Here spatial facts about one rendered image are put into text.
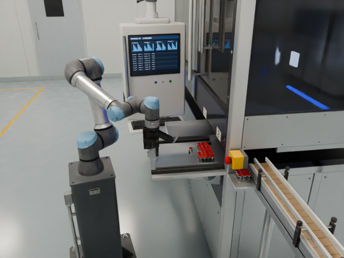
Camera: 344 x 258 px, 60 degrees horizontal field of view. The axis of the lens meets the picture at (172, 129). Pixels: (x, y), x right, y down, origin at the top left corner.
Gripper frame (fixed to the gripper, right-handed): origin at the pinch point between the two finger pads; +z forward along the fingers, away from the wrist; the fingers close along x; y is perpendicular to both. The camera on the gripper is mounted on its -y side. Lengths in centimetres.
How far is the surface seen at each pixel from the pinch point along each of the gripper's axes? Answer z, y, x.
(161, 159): 4.3, -2.9, -6.8
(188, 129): 4, -26, -46
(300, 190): 20, -81, 12
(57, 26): -17, 165, -543
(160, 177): 4.9, -0.9, 11.0
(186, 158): 4.3, -17.2, -6.0
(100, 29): -9, 76, -544
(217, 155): 4.4, -36.4, -7.3
